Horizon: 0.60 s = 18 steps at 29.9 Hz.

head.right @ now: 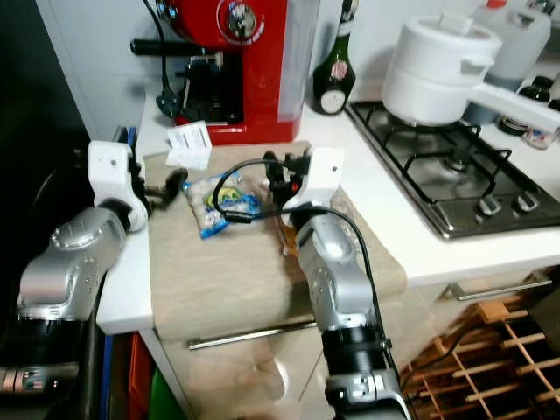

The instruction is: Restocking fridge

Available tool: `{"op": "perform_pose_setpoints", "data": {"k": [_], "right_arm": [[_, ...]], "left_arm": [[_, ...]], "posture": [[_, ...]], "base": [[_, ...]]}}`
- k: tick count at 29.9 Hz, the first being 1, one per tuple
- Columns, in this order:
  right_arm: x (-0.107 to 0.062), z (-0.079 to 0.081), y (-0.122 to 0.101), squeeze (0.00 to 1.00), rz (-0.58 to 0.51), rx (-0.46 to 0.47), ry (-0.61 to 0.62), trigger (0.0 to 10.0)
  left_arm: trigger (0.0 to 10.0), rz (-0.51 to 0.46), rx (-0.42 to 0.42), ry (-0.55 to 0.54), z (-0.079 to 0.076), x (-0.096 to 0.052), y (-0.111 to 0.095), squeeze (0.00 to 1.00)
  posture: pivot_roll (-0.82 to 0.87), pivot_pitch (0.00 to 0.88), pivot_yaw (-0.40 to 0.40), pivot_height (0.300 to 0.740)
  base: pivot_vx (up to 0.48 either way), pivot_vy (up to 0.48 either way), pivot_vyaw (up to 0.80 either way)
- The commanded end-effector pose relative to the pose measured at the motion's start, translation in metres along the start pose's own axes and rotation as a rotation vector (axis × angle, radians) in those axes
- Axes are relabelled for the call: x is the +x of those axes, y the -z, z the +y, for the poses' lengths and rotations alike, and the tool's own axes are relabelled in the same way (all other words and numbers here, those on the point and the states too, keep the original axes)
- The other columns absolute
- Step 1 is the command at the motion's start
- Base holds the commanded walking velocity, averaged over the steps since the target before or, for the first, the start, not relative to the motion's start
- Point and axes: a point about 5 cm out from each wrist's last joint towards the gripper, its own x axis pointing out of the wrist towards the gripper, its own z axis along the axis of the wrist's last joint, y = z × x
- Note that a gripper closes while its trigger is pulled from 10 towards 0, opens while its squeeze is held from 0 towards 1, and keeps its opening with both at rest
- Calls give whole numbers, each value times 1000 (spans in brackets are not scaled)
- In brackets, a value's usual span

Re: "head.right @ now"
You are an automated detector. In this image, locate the steel gas hob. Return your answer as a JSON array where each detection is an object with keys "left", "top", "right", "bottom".
[{"left": 346, "top": 98, "right": 560, "bottom": 240}]

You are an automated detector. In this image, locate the cream kitchen base cabinet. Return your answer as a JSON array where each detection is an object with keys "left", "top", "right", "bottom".
[{"left": 166, "top": 306, "right": 360, "bottom": 420}]

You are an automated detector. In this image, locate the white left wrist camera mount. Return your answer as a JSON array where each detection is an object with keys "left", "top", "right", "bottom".
[{"left": 87, "top": 140, "right": 148, "bottom": 230}]

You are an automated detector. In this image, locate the black lid glass jar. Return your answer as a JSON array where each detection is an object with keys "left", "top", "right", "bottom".
[{"left": 499, "top": 77, "right": 557, "bottom": 137}]

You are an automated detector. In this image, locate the green plastic box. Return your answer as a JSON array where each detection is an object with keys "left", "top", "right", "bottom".
[{"left": 149, "top": 367, "right": 189, "bottom": 420}]

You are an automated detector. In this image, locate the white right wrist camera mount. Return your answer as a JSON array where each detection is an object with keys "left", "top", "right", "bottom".
[{"left": 293, "top": 146, "right": 347, "bottom": 211}]

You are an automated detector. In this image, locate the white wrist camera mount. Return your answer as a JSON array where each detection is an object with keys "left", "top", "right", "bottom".
[
  {"left": 293, "top": 146, "right": 347, "bottom": 211},
  {"left": 87, "top": 140, "right": 148, "bottom": 230}
]

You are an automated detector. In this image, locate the red coffee machine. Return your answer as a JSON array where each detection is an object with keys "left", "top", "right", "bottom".
[{"left": 131, "top": 0, "right": 320, "bottom": 145}]

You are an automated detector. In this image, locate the white paper card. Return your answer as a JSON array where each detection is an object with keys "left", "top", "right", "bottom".
[{"left": 166, "top": 121, "right": 211, "bottom": 171}]

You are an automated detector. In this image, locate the silver drawer handle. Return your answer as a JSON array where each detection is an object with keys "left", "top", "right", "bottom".
[
  {"left": 446, "top": 278, "right": 552, "bottom": 303},
  {"left": 188, "top": 321, "right": 320, "bottom": 351}
]

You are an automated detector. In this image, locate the beige cloth mat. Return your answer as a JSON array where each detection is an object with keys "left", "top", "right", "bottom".
[{"left": 144, "top": 140, "right": 408, "bottom": 342}]

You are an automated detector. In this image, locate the blue white snack bag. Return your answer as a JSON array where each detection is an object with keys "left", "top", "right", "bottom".
[{"left": 185, "top": 171, "right": 262, "bottom": 240}]

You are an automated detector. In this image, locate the white lidded pot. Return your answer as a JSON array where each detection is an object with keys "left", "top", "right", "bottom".
[{"left": 381, "top": 13, "right": 560, "bottom": 134}]

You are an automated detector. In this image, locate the black power cable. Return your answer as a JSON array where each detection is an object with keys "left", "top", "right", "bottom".
[{"left": 144, "top": 0, "right": 185, "bottom": 119}]

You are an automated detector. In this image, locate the wooden wine rack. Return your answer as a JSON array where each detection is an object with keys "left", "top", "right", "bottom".
[{"left": 398, "top": 297, "right": 560, "bottom": 420}]

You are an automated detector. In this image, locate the white plastic jug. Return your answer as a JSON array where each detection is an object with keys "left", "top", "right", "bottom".
[{"left": 459, "top": 0, "right": 552, "bottom": 123}]

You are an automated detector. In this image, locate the red plastic box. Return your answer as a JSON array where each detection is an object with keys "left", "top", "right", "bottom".
[{"left": 129, "top": 335, "right": 154, "bottom": 420}]

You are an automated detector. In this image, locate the dark green liqueur bottle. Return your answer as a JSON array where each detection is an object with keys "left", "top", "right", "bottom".
[{"left": 311, "top": 0, "right": 360, "bottom": 116}]

